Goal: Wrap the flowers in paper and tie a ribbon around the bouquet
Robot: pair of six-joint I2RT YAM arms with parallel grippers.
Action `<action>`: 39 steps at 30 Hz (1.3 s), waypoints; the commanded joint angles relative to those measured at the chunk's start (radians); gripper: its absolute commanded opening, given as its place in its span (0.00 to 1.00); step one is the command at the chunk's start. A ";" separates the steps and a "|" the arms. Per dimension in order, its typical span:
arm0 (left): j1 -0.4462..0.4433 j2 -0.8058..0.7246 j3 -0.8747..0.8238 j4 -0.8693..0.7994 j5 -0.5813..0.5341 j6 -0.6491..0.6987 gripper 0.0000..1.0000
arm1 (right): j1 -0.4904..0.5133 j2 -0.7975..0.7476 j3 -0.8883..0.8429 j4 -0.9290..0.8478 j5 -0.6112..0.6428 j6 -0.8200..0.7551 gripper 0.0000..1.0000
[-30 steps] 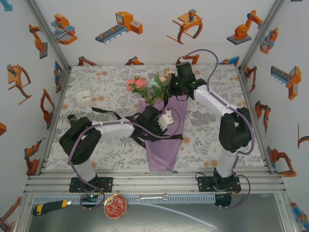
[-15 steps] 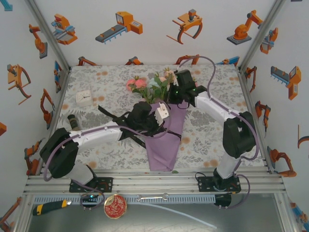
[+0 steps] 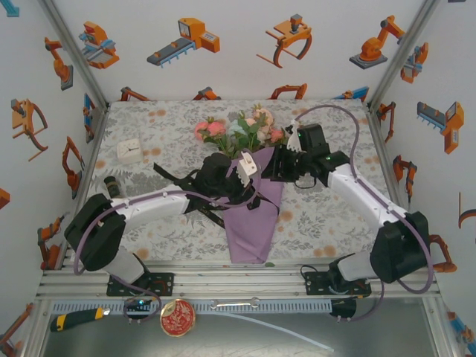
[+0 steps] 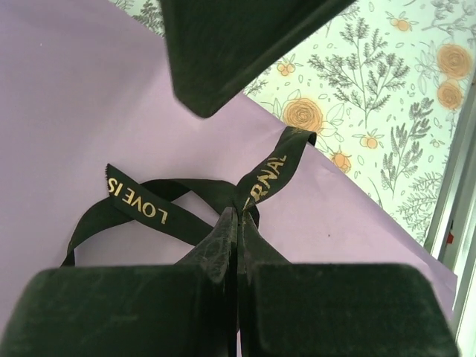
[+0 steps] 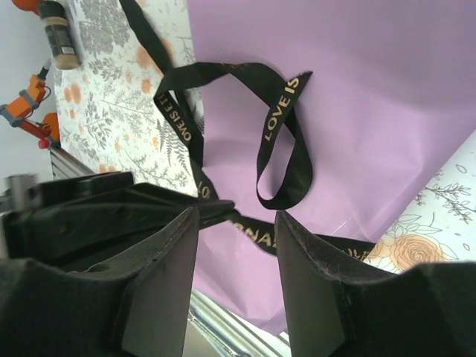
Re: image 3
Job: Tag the pink and purple wrapping paper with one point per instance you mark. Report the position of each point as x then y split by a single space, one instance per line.
249 230

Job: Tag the teal artificial flower stem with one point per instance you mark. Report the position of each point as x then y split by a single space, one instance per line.
236 128

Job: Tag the black ribbon with gold print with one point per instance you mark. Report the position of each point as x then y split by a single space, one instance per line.
163 170

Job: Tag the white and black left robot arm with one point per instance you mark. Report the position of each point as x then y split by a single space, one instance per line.
156 202

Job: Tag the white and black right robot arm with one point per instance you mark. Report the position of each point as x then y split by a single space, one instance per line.
357 193

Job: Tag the grey floral tablecloth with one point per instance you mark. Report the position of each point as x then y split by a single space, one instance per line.
167 122

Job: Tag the small white square clock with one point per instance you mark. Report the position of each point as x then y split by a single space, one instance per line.
130 150

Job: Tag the small brown cylindrical bottle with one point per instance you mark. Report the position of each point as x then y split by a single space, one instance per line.
112 186

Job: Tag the silver wrench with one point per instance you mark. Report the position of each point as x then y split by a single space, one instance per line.
234 305

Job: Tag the thin white plastic tube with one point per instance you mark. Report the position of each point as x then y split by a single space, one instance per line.
260 320

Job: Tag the round red and gold tin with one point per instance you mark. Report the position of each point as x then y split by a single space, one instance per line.
178 320

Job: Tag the yellow and black utility knife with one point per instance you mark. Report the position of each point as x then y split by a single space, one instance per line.
80 318

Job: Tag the aluminium side rail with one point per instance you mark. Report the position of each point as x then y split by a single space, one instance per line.
91 156
375 124

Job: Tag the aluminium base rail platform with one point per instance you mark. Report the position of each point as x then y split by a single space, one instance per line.
241 282

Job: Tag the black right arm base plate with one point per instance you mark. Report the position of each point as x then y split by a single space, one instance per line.
316 284

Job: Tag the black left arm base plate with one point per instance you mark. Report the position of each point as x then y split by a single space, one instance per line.
165 284

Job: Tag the aluminium frame post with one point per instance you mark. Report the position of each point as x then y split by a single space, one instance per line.
401 56
76 56

